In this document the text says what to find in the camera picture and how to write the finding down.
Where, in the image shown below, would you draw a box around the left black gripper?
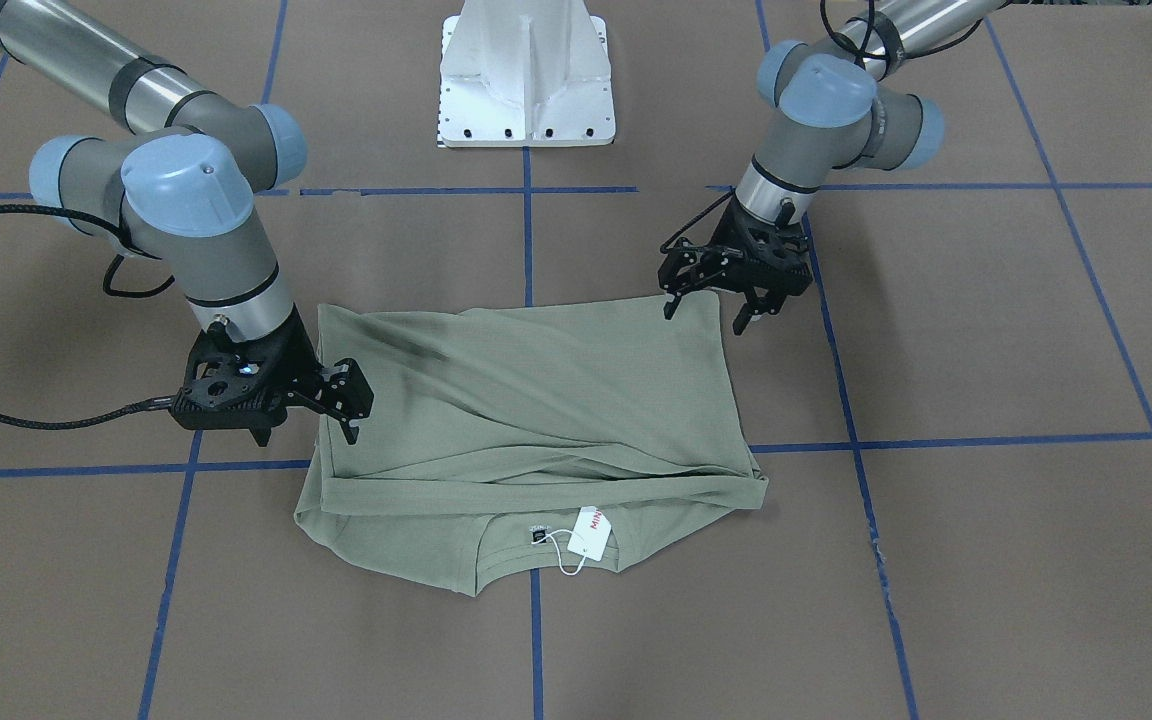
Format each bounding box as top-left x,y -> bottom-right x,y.
660,195 -> 813,336

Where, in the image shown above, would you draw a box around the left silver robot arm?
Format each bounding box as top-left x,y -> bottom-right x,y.
657,1 -> 1001,333

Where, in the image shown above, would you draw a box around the blue tape grid lines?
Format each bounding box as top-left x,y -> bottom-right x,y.
0,1 -> 1152,719

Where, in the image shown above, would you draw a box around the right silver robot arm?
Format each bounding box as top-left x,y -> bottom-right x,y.
0,1 -> 374,446

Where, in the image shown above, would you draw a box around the olive green long-sleeve shirt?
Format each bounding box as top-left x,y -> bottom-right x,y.
294,291 -> 768,596

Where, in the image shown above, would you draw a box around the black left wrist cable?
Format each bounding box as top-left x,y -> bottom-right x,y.
660,0 -> 987,256

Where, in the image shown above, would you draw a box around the white camera column with base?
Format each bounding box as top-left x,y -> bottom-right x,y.
435,1 -> 617,149

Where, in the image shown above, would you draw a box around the white shirt price tag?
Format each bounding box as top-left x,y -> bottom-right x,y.
536,506 -> 612,577

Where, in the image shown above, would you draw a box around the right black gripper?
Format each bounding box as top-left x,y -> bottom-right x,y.
170,309 -> 376,448

